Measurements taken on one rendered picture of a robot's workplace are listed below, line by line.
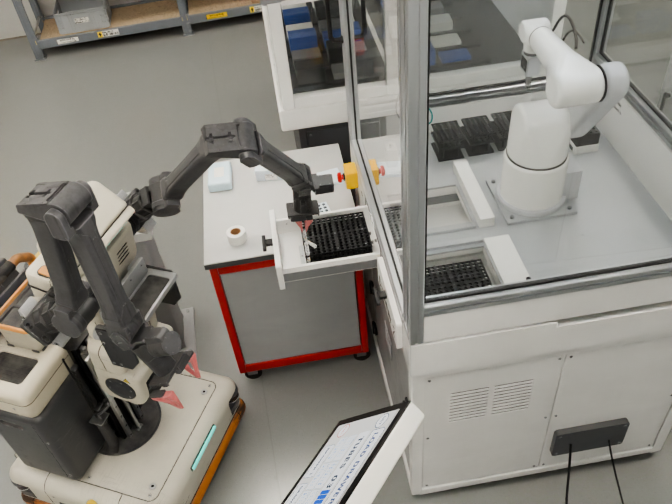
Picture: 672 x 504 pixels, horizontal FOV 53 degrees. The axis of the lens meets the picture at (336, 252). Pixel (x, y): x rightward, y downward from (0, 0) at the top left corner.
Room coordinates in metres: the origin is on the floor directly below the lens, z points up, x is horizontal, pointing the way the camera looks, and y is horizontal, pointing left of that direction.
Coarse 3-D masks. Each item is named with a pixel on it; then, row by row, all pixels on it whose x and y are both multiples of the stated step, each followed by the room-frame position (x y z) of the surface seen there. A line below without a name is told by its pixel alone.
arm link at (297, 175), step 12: (240, 120) 1.45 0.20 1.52; (264, 144) 1.45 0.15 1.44; (240, 156) 1.37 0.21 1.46; (252, 156) 1.37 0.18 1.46; (264, 156) 1.44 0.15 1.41; (276, 156) 1.48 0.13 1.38; (288, 156) 1.55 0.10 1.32; (276, 168) 1.50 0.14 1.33; (288, 168) 1.51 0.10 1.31; (300, 168) 1.58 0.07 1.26; (288, 180) 1.56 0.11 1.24; (300, 180) 1.56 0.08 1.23; (312, 180) 1.61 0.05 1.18
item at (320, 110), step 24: (264, 0) 2.47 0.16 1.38; (288, 0) 2.48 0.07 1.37; (312, 0) 2.49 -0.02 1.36; (264, 24) 3.34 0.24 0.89; (288, 72) 2.48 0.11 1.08; (288, 96) 2.48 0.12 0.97; (312, 96) 2.49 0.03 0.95; (336, 96) 2.49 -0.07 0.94; (288, 120) 2.48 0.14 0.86; (312, 120) 2.48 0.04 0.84; (336, 120) 2.49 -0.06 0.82; (312, 144) 2.51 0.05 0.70
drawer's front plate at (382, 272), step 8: (384, 264) 1.48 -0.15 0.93; (384, 272) 1.45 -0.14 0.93; (384, 280) 1.42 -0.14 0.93; (384, 288) 1.41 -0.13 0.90; (392, 296) 1.35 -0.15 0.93; (392, 304) 1.32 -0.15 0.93; (392, 312) 1.29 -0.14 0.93; (392, 320) 1.29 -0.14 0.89; (400, 320) 1.25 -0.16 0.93; (392, 328) 1.30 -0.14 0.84; (400, 328) 1.24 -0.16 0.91; (400, 336) 1.24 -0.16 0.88; (400, 344) 1.24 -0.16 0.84
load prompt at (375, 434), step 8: (376, 432) 0.76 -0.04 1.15; (368, 440) 0.75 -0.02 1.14; (376, 440) 0.73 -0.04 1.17; (368, 448) 0.72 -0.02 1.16; (360, 456) 0.71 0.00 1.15; (352, 464) 0.70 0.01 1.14; (360, 464) 0.69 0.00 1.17; (352, 472) 0.68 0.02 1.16; (344, 480) 0.67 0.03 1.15; (336, 488) 0.66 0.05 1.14; (344, 488) 0.64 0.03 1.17; (336, 496) 0.63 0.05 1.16
